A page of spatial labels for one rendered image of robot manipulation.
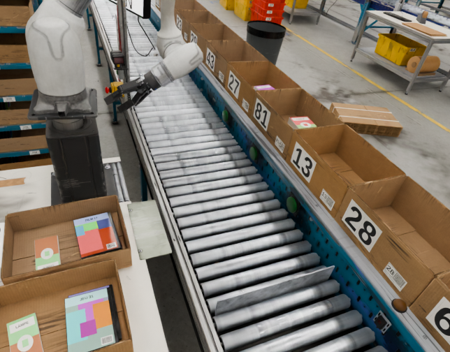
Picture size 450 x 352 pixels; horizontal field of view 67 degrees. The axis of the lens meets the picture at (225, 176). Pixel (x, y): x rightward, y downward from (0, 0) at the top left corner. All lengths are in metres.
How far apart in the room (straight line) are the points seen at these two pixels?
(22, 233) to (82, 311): 0.44
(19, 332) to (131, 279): 0.34
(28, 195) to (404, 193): 1.54
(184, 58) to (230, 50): 1.20
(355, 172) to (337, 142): 0.18
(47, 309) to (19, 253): 0.26
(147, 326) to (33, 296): 0.37
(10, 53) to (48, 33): 1.14
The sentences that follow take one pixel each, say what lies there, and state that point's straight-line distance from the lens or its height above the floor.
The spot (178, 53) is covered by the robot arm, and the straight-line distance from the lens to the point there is 1.42.
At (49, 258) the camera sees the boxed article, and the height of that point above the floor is 0.77.
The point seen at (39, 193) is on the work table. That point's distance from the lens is 1.63.
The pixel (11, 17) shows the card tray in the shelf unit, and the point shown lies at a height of 1.18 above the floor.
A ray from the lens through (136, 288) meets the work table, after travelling 1.24.
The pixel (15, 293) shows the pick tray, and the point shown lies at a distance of 1.25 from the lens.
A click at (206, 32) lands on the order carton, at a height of 0.98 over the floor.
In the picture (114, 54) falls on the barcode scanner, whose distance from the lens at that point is 2.03.
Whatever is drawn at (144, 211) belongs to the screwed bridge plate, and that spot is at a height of 0.75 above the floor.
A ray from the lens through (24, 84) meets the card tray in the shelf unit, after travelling 2.44.
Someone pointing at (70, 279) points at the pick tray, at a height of 0.80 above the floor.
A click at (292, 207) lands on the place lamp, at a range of 1.48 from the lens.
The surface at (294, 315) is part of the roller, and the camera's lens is 1.24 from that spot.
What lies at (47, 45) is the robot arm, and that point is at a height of 1.39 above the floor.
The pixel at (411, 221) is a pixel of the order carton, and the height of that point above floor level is 0.90.
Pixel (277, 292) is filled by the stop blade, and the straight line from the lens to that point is 1.27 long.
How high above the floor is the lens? 1.79
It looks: 39 degrees down
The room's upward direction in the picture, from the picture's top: 9 degrees clockwise
